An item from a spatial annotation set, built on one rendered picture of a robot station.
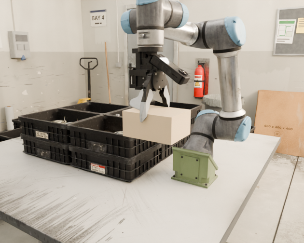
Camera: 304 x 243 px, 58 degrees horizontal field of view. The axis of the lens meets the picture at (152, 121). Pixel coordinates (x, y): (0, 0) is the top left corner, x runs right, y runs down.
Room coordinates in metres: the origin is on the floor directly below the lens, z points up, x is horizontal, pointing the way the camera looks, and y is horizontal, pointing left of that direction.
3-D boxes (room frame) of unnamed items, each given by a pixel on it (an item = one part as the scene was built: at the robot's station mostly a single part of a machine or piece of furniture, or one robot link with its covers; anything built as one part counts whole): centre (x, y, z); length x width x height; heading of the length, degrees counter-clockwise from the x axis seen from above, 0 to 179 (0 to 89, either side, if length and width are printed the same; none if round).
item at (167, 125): (0.78, -0.01, 1.08); 0.16 x 0.12 x 0.07; 58
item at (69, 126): (1.37, 0.19, 0.92); 0.40 x 0.30 x 0.02; 59
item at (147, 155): (1.37, 0.19, 0.76); 0.40 x 0.30 x 0.12; 59
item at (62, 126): (1.58, 0.54, 0.92); 0.40 x 0.30 x 0.02; 59
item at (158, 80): (0.80, 0.01, 1.24); 0.09 x 0.08 x 0.12; 58
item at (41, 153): (1.58, 0.54, 0.76); 0.40 x 0.30 x 0.12; 59
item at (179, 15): (0.89, -0.04, 1.39); 0.11 x 0.11 x 0.08; 52
